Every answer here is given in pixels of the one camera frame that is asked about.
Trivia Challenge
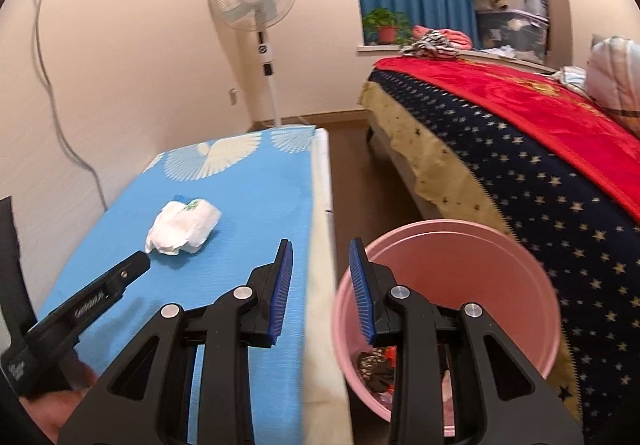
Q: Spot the person's left hand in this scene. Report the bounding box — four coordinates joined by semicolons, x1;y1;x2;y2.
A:
20;350;101;445

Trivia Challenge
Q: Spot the striped cloth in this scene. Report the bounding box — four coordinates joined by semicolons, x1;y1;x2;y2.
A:
401;34;460;61

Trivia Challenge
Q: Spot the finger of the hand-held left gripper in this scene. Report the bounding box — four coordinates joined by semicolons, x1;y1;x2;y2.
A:
37;250;152;333

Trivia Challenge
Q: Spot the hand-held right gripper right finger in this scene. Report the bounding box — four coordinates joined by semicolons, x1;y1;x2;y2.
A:
348;238;586;445

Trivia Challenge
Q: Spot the tan bed sheet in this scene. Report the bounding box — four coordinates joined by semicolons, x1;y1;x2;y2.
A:
358;80;506;226

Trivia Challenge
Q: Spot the bed with starry blanket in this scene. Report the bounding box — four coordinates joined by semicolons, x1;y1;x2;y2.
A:
367;70;640;421

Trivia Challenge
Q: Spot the pink plastic bin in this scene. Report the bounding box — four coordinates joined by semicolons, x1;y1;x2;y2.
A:
332;219;562;438

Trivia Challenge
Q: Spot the red blanket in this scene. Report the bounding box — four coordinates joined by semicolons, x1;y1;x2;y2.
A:
375;56;640;221

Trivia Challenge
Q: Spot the grey wall cable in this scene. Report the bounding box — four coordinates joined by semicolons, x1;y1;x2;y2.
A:
32;0;108;211

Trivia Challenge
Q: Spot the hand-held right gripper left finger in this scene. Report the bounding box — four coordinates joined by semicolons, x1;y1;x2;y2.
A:
57;239;294;445

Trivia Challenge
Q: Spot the blue cloth with white fans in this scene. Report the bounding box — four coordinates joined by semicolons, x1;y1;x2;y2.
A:
37;125;317;445

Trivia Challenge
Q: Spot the white table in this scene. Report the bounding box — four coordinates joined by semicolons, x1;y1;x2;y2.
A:
300;126;353;445

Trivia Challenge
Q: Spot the white wrapper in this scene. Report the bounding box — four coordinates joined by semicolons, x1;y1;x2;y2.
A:
145;198;222;256

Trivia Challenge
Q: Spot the pink folded cloth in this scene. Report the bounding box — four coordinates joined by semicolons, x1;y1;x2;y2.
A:
412;25;473;51

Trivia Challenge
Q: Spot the striped pillow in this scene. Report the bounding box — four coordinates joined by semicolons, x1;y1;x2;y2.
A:
560;35;640;138

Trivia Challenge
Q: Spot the potted green plant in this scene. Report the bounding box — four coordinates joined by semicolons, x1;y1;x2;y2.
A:
362;8;412;46

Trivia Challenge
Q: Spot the clear storage box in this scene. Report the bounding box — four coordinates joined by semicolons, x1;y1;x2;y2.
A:
475;8;549;63

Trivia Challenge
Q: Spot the black snack packet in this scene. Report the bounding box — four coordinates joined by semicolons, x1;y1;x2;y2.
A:
357;349;397;388

